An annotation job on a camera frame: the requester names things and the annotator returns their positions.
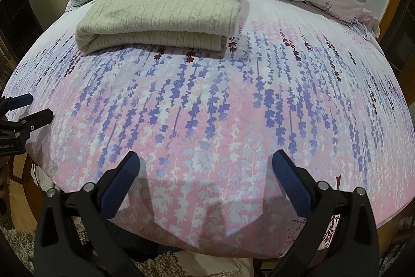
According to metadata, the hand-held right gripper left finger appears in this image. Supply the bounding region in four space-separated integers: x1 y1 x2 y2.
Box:
33 151 141 277

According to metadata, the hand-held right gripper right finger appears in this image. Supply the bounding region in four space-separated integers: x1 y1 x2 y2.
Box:
272 150 380 277

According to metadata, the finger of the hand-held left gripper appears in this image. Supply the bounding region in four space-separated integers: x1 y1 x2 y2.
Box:
0 108 54 139
0 93 33 112

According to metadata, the cream knit sweater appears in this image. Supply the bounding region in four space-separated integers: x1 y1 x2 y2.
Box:
75 0 246 54

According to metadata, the beige shaggy rug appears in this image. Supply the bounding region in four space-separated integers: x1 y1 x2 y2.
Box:
0 215 182 277

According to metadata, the pale cloth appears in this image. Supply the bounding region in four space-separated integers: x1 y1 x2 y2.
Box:
175 249 257 277

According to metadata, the floral pink bed sheet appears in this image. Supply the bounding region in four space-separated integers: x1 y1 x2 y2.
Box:
3 0 412 260

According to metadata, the wooden headboard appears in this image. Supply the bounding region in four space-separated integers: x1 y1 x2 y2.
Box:
376 0 407 47

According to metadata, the black cable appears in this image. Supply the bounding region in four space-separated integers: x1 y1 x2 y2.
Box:
31 160 44 191

